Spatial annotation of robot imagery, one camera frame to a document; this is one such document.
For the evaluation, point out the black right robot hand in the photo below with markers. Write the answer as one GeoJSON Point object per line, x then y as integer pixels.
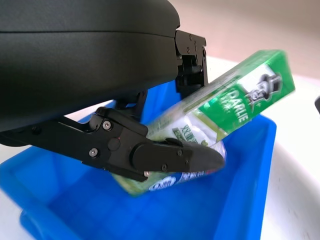
{"type": "Point", "coordinates": [318, 105]}

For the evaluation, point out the green toothpaste box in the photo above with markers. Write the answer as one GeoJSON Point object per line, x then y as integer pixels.
{"type": "Point", "coordinates": [250, 82]}

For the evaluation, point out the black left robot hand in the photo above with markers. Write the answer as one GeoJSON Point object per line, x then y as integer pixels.
{"type": "Point", "coordinates": [75, 62]}

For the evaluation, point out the blue plastic tray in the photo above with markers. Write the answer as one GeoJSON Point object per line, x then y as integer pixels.
{"type": "Point", "coordinates": [200, 212]}

